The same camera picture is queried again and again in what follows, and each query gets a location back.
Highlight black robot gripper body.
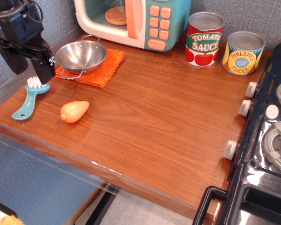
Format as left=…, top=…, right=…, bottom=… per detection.
left=0, top=1, right=49, bottom=59

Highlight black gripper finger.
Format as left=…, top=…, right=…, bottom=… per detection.
left=0, top=46, right=28, bottom=75
left=31, top=50, right=56, bottom=84

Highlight steel colander with handles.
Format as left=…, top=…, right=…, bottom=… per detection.
left=55, top=34, right=108, bottom=80

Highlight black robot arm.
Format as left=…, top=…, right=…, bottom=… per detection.
left=0, top=0, right=55, bottom=84

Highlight orange plastic carrot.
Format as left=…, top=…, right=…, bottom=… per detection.
left=60, top=101, right=89, bottom=123

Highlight teal dish brush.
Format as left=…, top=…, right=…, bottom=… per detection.
left=12, top=75, right=50, bottom=120

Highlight orange woven cloth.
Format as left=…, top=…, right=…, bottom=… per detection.
left=55, top=48, right=125, bottom=89

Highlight toy microwave oven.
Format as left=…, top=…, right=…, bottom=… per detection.
left=74, top=0, right=192, bottom=52

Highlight orange fuzzy object corner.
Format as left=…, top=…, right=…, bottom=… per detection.
left=0, top=215, right=24, bottom=225

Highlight tomato sauce can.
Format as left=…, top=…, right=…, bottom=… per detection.
left=185, top=11, right=225, bottom=67

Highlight pineapple slices can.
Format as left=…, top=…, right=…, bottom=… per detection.
left=222, top=31, right=266, bottom=76

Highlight white stove knob front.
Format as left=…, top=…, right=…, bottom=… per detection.
left=224, top=140, right=237, bottom=160

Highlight white stove knob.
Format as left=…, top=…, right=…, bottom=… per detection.
left=246, top=82, right=258, bottom=98
left=224, top=140, right=237, bottom=160
left=239, top=100, right=251, bottom=117

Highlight white stove knob middle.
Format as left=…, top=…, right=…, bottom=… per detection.
left=239, top=100, right=251, bottom=117

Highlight white stove knob rear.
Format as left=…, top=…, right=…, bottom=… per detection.
left=246, top=82, right=258, bottom=98

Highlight black toy stove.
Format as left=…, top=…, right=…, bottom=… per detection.
left=193, top=43, right=281, bottom=225

